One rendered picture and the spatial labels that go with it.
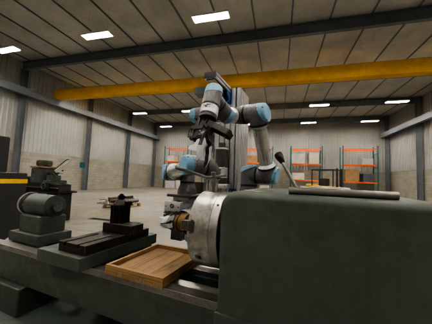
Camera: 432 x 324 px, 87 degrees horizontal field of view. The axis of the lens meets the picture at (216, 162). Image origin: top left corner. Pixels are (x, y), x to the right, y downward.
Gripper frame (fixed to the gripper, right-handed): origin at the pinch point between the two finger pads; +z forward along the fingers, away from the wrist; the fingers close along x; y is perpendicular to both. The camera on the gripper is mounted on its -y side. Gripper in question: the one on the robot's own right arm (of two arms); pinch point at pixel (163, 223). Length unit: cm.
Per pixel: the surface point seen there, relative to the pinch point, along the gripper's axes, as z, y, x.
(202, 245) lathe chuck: 11.6, -26.5, -3.2
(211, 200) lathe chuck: 5.9, -26.9, 12.9
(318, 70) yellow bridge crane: -1007, -69, 529
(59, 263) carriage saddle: 20.6, 40.7, -19.0
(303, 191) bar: 15, -61, 19
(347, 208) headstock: 17, -73, 15
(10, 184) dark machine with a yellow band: -140, 450, -4
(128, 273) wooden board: 14.9, 5.1, -18.3
